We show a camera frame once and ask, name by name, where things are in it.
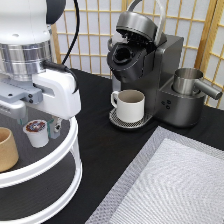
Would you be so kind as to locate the grey pod coffee machine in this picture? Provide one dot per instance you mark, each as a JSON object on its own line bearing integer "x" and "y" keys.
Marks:
{"x": 141, "y": 57}

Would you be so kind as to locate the white two-tier round shelf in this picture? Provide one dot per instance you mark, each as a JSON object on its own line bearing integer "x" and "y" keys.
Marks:
{"x": 44, "y": 180}

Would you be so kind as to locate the tan wooden cup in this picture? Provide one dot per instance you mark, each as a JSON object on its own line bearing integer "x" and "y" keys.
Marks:
{"x": 8, "y": 150}

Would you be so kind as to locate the steel milk frother jug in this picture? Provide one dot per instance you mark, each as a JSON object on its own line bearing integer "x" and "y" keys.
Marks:
{"x": 189, "y": 81}

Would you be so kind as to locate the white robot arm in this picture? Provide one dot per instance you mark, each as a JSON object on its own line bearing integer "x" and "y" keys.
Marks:
{"x": 29, "y": 75}

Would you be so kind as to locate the white ceramic mug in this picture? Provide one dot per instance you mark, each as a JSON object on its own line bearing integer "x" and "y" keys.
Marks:
{"x": 129, "y": 105}

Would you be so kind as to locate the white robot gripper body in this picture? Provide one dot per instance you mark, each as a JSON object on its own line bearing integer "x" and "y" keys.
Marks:
{"x": 53, "y": 92}

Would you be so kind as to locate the grey woven placemat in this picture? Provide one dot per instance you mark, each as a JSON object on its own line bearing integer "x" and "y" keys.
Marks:
{"x": 172, "y": 180}

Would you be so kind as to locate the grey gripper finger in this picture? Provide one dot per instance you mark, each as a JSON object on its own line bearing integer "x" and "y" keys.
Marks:
{"x": 54, "y": 126}
{"x": 16, "y": 110}

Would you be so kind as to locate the white coffee pod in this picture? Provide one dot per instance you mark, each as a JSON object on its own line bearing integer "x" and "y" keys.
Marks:
{"x": 37, "y": 133}

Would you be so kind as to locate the wooden shoji folding screen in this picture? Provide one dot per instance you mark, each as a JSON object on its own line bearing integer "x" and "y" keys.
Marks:
{"x": 81, "y": 34}

